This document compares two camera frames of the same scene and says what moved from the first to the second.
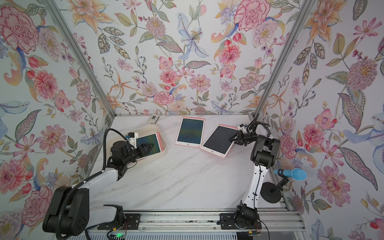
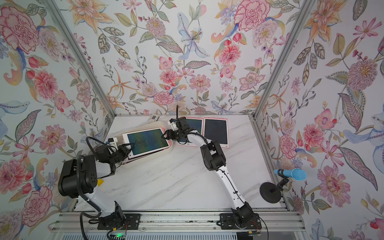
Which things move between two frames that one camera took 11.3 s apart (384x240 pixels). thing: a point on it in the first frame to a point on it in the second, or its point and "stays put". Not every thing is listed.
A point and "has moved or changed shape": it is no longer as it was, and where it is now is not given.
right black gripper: x=239 y=139 to x=169 y=132
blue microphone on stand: x=271 y=192 stays put
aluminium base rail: x=197 y=222 stays put
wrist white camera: x=132 y=137 to x=112 y=141
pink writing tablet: x=218 y=143 has moved or changed shape
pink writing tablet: x=191 y=132 stays put
